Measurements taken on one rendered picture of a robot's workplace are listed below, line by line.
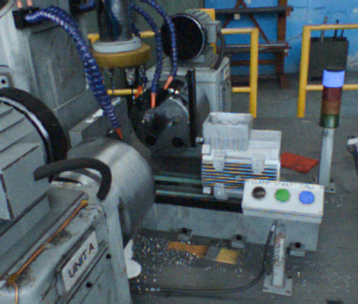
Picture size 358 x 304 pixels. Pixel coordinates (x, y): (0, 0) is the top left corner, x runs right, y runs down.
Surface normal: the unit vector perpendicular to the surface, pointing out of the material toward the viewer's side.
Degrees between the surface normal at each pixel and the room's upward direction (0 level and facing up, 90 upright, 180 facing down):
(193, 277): 0
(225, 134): 90
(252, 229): 90
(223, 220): 90
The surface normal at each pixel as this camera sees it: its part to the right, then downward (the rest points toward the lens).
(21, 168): 0.96, 0.07
